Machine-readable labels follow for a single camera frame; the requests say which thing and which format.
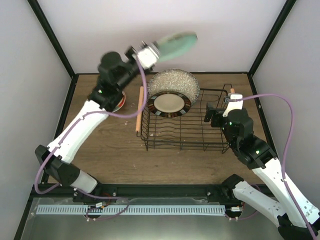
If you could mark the light teal flower plate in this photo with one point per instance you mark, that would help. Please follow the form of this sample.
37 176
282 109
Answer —
176 45

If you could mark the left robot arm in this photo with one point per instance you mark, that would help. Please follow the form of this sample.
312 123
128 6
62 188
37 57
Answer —
114 75

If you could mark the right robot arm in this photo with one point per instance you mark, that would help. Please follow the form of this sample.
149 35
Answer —
295 217

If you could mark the black enclosure frame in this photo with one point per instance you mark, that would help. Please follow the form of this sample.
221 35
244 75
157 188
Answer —
146 190

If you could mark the wooden rack handle left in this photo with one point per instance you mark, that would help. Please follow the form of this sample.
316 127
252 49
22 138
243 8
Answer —
140 109

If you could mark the dark striped rim plate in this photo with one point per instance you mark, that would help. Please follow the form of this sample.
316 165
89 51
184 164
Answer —
169 104

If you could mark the red teal glazed plate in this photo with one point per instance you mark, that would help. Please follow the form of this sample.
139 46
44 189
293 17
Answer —
121 103

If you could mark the speckled beige large plate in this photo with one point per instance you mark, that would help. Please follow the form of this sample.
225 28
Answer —
175 80

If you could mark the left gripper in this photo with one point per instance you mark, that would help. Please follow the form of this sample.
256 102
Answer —
150 64

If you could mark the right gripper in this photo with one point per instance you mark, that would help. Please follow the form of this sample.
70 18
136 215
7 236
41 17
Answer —
210 111

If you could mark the black wire dish rack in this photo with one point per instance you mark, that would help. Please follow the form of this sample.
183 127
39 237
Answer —
189 131

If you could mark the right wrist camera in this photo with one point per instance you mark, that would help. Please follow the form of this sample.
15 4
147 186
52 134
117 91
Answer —
234 102

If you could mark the white slotted cable duct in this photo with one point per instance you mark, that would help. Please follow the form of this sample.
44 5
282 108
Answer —
146 210

